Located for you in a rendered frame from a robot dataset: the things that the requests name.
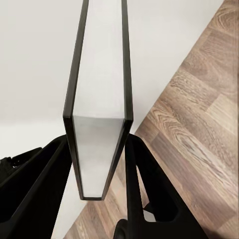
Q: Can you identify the hardback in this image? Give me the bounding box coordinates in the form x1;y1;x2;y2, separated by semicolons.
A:
62;0;134;201

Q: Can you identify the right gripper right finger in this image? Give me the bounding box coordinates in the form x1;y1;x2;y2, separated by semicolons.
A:
124;133;209;239

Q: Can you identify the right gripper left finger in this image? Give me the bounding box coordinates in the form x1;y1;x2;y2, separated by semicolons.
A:
0;134;72;239

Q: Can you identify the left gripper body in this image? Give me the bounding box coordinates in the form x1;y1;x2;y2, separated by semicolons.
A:
0;157;14;184

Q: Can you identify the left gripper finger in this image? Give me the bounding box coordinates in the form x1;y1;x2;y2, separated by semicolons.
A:
9;164;23;176
6;147;42;167

